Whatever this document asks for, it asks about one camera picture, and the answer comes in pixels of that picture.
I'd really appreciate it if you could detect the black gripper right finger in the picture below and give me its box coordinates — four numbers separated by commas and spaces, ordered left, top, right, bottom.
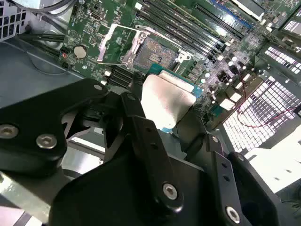
175, 109, 282, 226

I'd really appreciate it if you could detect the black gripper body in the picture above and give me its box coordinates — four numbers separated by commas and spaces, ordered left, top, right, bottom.
48, 147, 219, 226

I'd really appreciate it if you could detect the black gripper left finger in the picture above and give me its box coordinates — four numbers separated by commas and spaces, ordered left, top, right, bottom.
0, 72, 184, 214

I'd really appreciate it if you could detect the metal socket cover frame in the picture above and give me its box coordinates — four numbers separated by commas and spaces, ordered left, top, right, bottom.
96, 23, 143, 68

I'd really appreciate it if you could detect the silver topped CPU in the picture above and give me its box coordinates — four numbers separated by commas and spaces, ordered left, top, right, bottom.
141, 63, 204, 133

